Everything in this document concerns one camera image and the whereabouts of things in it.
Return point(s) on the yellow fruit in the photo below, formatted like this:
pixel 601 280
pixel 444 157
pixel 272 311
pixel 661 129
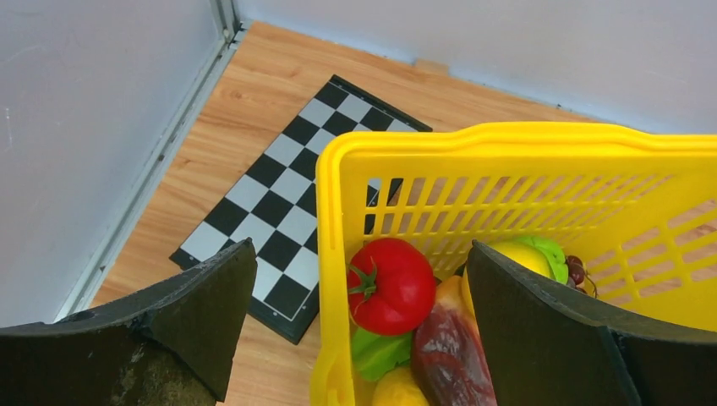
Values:
pixel 397 388

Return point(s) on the yellow plastic basket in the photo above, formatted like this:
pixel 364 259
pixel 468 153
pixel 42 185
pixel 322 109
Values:
pixel 638 209

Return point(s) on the black white checkerboard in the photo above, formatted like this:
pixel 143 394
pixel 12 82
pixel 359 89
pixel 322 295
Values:
pixel 274 204

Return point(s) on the red tomato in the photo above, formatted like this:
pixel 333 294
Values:
pixel 391 287

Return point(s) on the dark purple grapes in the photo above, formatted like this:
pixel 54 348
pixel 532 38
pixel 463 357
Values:
pixel 579 277

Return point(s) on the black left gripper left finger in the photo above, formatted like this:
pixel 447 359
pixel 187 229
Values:
pixel 172 343

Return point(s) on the light green lime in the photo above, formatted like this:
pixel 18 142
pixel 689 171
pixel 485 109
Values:
pixel 553 253

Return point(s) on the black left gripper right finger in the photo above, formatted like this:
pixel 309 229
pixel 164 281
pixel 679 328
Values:
pixel 548 344

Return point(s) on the green leafy vegetable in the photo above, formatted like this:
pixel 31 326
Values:
pixel 374 355

